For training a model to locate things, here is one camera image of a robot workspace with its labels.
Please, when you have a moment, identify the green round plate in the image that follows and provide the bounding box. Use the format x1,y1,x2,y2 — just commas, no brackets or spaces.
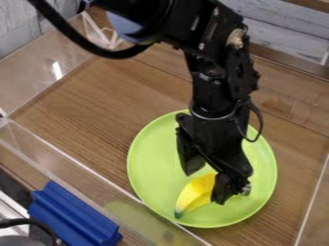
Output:
127,112,278,229

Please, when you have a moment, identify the blue plastic clamp block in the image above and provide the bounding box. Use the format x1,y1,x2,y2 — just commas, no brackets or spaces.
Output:
28,181,122,246

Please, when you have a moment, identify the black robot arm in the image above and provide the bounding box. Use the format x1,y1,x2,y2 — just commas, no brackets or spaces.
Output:
92,0,260,205

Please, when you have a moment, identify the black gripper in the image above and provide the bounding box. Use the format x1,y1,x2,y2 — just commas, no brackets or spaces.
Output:
177,105,253,206

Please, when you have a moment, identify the clear acrylic enclosure wall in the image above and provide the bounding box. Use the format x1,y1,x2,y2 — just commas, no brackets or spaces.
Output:
0,116,213,246

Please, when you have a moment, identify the clear acrylic corner bracket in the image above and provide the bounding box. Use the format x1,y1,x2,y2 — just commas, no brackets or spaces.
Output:
82,11,123,50

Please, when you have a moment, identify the yellow toy banana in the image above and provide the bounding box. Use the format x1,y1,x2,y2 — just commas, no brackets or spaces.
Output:
174,173,215,219

